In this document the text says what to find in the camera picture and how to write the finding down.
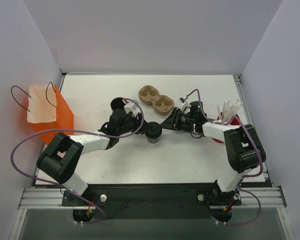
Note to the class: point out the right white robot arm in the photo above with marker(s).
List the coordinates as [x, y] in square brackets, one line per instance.
[245, 153]

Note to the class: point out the orange paper bag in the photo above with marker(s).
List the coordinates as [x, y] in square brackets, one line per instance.
[44, 108]

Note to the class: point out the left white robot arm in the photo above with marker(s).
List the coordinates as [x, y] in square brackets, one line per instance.
[61, 156]

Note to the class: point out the brown cardboard cup carrier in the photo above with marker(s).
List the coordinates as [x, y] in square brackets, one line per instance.
[162, 104]

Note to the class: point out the red plastic cup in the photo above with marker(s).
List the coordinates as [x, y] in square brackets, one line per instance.
[234, 122]

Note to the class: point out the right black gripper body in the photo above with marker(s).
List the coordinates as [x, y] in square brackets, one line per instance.
[176, 119]

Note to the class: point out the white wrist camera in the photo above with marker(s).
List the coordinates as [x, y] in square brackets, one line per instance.
[184, 104]
[130, 107]

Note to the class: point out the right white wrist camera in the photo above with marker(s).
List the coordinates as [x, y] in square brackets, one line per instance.
[184, 104]

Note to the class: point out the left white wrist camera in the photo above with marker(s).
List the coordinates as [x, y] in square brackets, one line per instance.
[130, 107]

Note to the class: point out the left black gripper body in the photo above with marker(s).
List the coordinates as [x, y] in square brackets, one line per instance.
[140, 122]

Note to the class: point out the black paper coffee cup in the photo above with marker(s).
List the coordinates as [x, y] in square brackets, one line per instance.
[152, 139]

